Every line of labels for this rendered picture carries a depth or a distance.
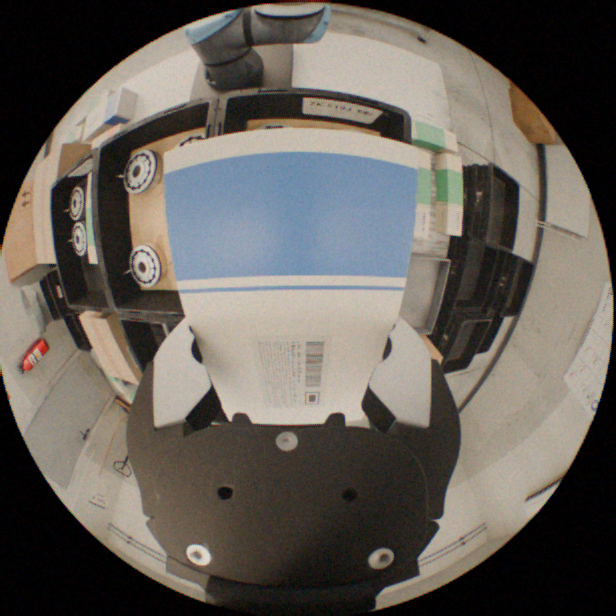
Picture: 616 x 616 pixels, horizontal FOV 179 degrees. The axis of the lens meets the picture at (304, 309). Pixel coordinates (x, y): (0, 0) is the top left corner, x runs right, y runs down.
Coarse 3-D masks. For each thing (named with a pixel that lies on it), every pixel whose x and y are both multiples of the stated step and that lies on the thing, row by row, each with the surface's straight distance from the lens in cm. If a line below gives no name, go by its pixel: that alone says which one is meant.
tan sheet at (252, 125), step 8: (256, 120) 44; (264, 120) 44; (272, 120) 44; (280, 120) 44; (288, 120) 44; (296, 120) 43; (304, 120) 44; (312, 120) 44; (248, 128) 44; (256, 128) 44; (320, 128) 43; (328, 128) 43; (336, 128) 43; (344, 128) 44; (352, 128) 44; (360, 128) 45
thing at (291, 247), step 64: (192, 192) 10; (256, 192) 9; (320, 192) 9; (384, 192) 10; (192, 256) 10; (256, 256) 9; (320, 256) 9; (384, 256) 10; (192, 320) 12; (256, 320) 10; (320, 320) 10; (384, 320) 11; (256, 384) 14; (320, 384) 14
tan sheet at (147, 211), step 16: (160, 144) 53; (176, 144) 50; (160, 192) 50; (144, 208) 53; (160, 208) 49; (144, 224) 53; (160, 224) 50; (144, 240) 53; (160, 240) 50; (144, 288) 58; (160, 288) 54; (176, 288) 51
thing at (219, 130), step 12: (228, 96) 37; (240, 96) 36; (252, 96) 36; (312, 96) 35; (324, 96) 35; (336, 96) 35; (348, 96) 36; (360, 96) 37; (384, 108) 37; (396, 108) 38; (216, 120) 35; (408, 120) 38; (216, 132) 34; (408, 132) 37; (408, 144) 36
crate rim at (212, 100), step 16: (208, 96) 39; (160, 112) 43; (176, 112) 41; (208, 112) 37; (128, 128) 48; (208, 128) 36; (96, 160) 54; (96, 176) 53; (96, 192) 52; (96, 208) 51; (96, 224) 52; (112, 304) 54
